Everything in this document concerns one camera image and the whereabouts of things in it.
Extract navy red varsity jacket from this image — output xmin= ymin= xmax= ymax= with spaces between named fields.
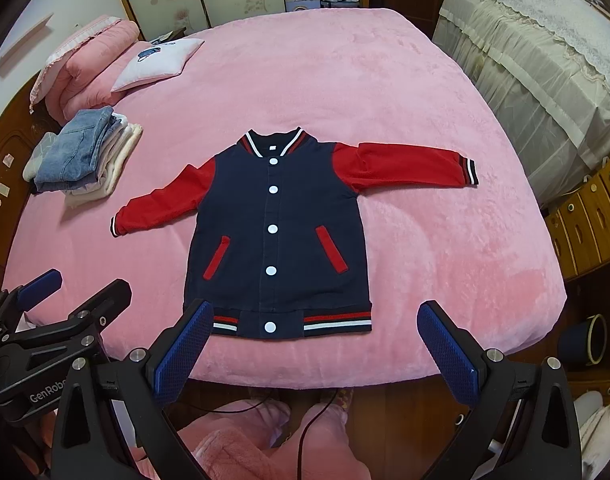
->
xmin=110 ymin=128 xmax=478 ymax=340

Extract folded cream white clothes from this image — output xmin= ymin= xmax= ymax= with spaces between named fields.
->
xmin=64 ymin=114 xmax=143 ymax=209

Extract dark round container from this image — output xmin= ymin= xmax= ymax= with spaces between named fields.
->
xmin=558 ymin=314 xmax=608 ymax=370

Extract grey folded cloth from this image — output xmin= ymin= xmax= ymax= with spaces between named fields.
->
xmin=22 ymin=131 xmax=58 ymax=182

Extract folded blue jeans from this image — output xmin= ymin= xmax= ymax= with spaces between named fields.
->
xmin=34 ymin=106 xmax=120 ymax=193

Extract wooden headboard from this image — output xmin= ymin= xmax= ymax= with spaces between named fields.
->
xmin=0 ymin=78 xmax=60 ymax=289

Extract wooden drawer cabinet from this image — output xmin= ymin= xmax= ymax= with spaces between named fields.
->
xmin=544 ymin=157 xmax=610 ymax=282

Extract folded pink quilt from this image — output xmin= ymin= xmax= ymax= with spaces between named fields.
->
xmin=29 ymin=15 xmax=142 ymax=125

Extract white printed small pillow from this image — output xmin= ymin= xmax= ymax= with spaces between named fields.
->
xmin=112 ymin=38 xmax=204 ymax=92

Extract cream lace covered furniture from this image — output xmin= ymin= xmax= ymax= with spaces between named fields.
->
xmin=433 ymin=0 xmax=610 ymax=204

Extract black cable on floor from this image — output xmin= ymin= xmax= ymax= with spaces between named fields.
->
xmin=209 ymin=389 xmax=341 ymax=480

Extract pink wall shelf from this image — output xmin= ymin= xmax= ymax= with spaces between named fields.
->
xmin=0 ymin=13 xmax=54 ymax=77

